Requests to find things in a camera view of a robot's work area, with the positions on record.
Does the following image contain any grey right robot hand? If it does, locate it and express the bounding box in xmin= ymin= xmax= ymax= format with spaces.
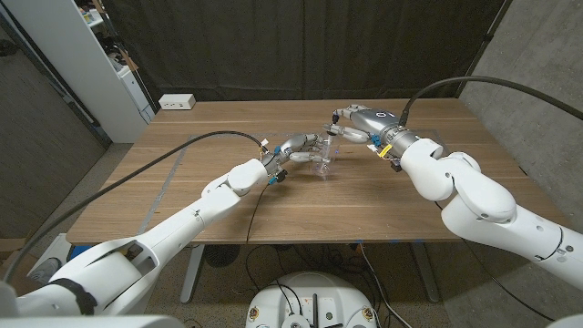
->
xmin=325 ymin=104 xmax=419 ymax=159

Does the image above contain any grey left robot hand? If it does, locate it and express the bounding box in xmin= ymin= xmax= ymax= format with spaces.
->
xmin=261 ymin=132 xmax=338 ymax=186

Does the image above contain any clear dispenser bottle black pump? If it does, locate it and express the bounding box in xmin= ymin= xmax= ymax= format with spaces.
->
xmin=312 ymin=116 xmax=342 ymax=179

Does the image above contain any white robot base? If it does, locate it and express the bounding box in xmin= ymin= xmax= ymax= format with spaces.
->
xmin=245 ymin=272 xmax=378 ymax=328

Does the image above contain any dark curtain backdrop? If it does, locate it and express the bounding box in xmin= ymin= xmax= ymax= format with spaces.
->
xmin=102 ymin=0 xmax=506 ymax=102

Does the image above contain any white power strip box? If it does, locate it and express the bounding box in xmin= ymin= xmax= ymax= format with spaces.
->
xmin=158 ymin=93 xmax=197 ymax=111

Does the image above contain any black round floor fan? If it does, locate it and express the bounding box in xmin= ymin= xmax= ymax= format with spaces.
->
xmin=203 ymin=244 xmax=241 ymax=269

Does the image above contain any black stand pole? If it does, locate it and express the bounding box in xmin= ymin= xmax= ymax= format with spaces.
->
xmin=454 ymin=0 xmax=514 ymax=97

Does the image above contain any grey table leg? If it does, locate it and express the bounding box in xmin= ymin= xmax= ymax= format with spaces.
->
xmin=411 ymin=242 xmax=442 ymax=304
xmin=179 ymin=244 xmax=206 ymax=305

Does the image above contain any white shelf cabinet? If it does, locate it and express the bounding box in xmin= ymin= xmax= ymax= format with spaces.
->
xmin=2 ymin=0 xmax=156 ymax=144

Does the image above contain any white blue wheeled floor device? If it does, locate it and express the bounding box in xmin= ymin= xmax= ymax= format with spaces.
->
xmin=26 ymin=233 xmax=95 ymax=284

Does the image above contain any brown cardboard box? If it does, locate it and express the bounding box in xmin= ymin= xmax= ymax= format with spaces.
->
xmin=0 ymin=236 xmax=29 ymax=297

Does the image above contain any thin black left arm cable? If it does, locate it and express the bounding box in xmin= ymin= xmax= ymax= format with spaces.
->
xmin=245 ymin=180 xmax=272 ymax=245

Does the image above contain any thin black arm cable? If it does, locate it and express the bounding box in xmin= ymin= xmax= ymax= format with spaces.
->
xmin=435 ymin=200 xmax=556 ymax=323
xmin=245 ymin=180 xmax=272 ymax=245

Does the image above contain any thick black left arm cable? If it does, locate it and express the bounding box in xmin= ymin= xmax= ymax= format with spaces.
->
xmin=2 ymin=130 xmax=270 ymax=286

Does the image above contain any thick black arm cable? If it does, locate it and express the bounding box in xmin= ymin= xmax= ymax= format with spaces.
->
xmin=399 ymin=75 xmax=583 ymax=128
xmin=2 ymin=130 xmax=270 ymax=286

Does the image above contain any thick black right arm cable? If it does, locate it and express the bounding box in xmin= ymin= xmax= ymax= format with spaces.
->
xmin=399 ymin=75 xmax=583 ymax=128

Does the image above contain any white floor cable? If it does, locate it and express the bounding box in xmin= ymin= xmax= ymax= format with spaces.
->
xmin=358 ymin=243 xmax=402 ymax=328

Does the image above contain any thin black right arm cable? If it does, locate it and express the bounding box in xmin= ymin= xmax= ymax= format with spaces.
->
xmin=435 ymin=200 xmax=556 ymax=323

